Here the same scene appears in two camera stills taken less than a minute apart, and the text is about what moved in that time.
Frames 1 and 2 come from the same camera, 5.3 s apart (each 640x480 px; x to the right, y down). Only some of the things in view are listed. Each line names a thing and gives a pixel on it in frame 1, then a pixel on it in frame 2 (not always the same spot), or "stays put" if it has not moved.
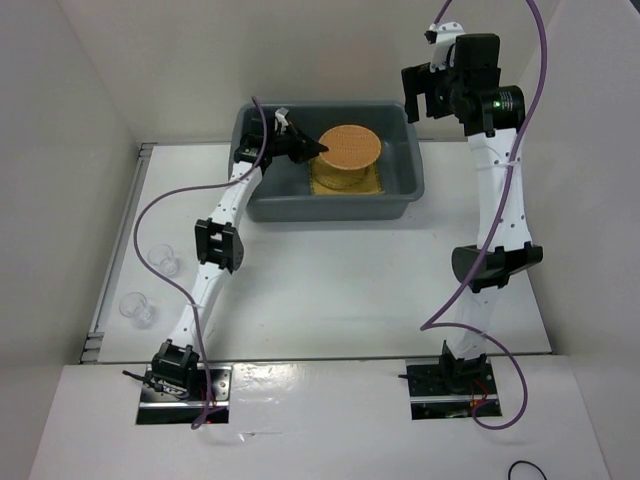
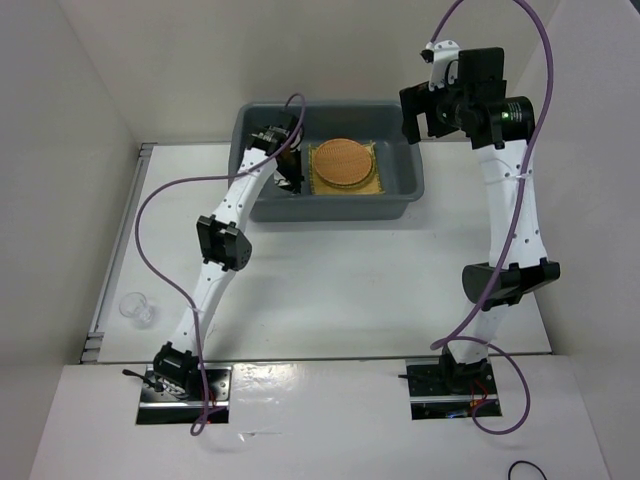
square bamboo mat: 370,185 stays put
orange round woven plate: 350,147 → 343,162
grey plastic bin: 371,172 stays put
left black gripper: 303,146 → 293,179
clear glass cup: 135,306 stays put
